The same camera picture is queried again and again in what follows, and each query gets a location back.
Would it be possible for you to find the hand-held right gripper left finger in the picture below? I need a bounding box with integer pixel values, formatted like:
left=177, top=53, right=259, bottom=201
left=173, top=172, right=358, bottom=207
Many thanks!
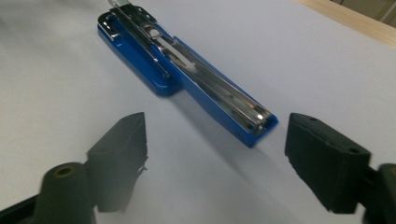
left=86, top=111, right=149, bottom=215

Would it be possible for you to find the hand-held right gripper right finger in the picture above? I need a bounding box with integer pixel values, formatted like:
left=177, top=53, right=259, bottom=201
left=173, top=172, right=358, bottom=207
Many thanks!
left=284, top=112, right=374, bottom=215

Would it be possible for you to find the blue stapler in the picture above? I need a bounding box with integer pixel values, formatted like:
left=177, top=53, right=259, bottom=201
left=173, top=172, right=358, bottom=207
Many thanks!
left=97, top=0, right=279, bottom=149

